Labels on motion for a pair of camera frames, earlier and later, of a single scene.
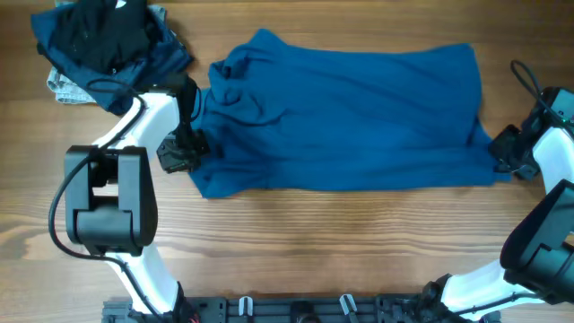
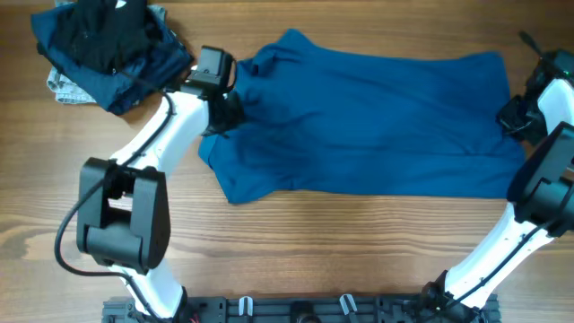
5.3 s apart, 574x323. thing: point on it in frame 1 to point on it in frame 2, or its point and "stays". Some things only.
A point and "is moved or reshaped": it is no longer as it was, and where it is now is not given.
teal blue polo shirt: x=274 y=116 is moved or reshaped
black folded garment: x=103 y=34 stays
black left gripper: x=172 y=163 to x=234 y=117
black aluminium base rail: x=288 y=309 stays
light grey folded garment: x=67 y=91 stays
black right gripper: x=497 y=149 to x=505 y=119
